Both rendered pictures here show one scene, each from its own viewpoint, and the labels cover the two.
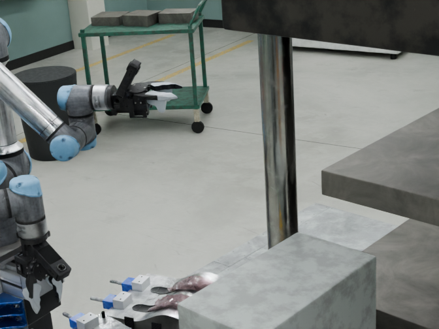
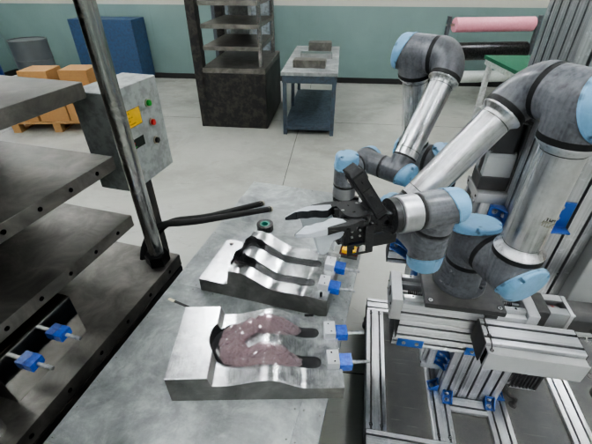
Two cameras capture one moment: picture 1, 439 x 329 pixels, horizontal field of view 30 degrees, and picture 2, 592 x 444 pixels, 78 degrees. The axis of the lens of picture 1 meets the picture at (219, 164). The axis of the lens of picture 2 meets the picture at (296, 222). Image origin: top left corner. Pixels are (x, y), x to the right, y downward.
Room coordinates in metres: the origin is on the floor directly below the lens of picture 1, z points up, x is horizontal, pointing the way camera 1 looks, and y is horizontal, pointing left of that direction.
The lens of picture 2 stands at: (2.75, -0.14, 1.83)
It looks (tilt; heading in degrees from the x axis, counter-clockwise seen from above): 35 degrees down; 152
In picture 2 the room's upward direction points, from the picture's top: straight up
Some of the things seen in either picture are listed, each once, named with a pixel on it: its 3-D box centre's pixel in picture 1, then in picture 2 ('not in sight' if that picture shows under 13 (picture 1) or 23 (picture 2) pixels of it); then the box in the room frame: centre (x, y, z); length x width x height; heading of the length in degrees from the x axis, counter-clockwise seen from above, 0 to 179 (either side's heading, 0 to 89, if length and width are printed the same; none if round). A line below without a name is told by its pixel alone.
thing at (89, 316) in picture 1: (77, 320); (336, 287); (1.99, 0.43, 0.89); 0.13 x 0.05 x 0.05; 46
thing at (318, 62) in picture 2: not in sight; (314, 82); (-2.09, 2.69, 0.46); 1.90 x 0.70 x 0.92; 146
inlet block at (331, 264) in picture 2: not in sight; (342, 268); (1.91, 0.50, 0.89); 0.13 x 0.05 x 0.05; 46
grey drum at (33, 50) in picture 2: not in sight; (37, 67); (-5.28, -1.01, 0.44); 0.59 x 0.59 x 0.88
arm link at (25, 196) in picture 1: (25, 199); (346, 168); (1.90, 0.49, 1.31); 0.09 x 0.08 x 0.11; 109
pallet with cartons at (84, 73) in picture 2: not in sight; (63, 96); (-3.34, -0.62, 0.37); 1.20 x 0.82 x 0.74; 64
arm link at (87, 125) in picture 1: (80, 132); (423, 241); (2.32, 0.40, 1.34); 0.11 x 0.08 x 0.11; 169
